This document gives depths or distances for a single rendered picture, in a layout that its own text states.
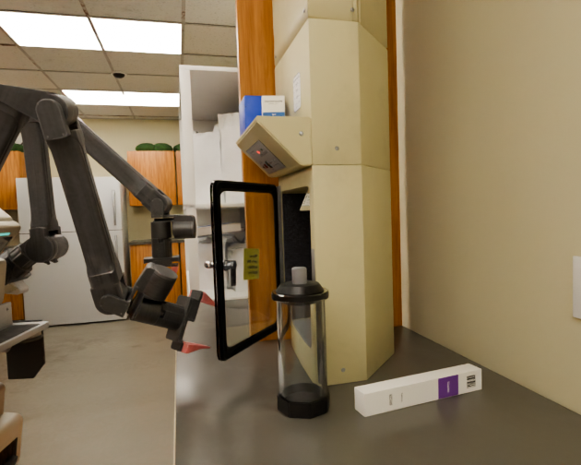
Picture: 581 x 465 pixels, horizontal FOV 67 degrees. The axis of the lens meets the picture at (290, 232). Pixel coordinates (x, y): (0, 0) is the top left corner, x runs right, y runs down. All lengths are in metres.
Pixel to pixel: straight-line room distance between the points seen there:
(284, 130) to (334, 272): 0.31
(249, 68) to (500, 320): 0.92
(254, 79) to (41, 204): 0.70
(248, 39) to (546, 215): 0.89
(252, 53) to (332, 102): 0.44
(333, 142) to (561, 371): 0.64
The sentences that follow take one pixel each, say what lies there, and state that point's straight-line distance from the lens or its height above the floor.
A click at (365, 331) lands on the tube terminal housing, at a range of 0.99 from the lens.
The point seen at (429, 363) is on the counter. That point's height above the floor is 0.94.
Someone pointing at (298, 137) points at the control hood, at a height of 1.47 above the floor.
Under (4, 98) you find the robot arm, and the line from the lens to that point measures 0.93.
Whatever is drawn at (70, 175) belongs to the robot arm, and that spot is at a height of 1.40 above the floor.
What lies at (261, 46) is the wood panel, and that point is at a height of 1.78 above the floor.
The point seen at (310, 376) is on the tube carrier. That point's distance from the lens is 0.83.
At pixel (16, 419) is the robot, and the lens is 1.44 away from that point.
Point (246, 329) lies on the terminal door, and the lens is 1.08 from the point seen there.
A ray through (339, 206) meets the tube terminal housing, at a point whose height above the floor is 1.32.
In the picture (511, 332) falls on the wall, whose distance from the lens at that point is 1.11.
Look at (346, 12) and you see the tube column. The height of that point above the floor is 1.73.
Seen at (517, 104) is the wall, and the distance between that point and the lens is 1.07.
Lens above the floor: 1.32
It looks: 3 degrees down
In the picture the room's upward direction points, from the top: 2 degrees counter-clockwise
